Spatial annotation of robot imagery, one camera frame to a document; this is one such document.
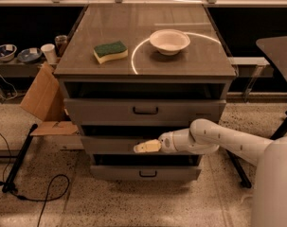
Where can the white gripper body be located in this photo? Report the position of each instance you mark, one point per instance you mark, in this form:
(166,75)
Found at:
(166,142)

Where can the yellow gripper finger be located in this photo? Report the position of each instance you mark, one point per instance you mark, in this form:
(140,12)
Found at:
(148,146)

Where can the grey drawer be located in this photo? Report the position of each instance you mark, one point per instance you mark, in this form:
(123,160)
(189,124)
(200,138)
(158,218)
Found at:
(119,139)
(152,167)
(142,112)

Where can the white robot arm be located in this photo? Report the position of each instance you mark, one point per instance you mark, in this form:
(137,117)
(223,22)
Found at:
(269,204)

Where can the grey drawer cabinet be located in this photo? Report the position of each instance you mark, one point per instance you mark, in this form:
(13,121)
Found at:
(199,72)

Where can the black right floor bar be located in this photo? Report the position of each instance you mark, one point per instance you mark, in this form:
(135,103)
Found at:
(236,163)

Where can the black floor bar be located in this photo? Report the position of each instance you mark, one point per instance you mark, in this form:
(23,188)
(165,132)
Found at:
(9,184)
(236,163)

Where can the green yellow sponge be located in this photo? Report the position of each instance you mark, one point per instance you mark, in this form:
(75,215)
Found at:
(109,52)

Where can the flat cardboard piece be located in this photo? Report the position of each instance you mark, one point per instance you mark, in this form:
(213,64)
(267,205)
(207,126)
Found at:
(55,128)

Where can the brown cardboard sheet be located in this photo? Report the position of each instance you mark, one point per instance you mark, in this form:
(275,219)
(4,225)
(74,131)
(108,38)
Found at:
(44,98)

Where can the dark side table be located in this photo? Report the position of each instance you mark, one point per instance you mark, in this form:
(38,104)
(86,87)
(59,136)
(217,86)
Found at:
(275,52)

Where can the glass jar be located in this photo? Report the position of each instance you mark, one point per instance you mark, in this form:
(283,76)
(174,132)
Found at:
(61,42)

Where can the white paper cup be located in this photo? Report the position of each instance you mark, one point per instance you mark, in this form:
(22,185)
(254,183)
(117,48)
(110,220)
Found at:
(50,53)

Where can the black left floor bar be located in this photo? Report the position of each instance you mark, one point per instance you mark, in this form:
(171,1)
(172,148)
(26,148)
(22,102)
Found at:
(9,184)

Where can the blue bowl on shelf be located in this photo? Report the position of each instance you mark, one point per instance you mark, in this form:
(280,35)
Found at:
(30,55)

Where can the white bowl on shelf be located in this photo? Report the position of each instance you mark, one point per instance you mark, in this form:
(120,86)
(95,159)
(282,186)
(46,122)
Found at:
(7,52)

